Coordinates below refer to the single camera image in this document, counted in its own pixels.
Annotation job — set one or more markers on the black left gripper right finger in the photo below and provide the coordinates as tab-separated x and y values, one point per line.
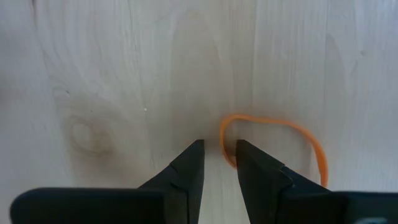
261	180

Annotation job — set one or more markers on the orange rubber band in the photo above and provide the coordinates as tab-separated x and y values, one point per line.
267	119

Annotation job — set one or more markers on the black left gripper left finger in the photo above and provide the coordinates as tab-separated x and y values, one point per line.
189	174

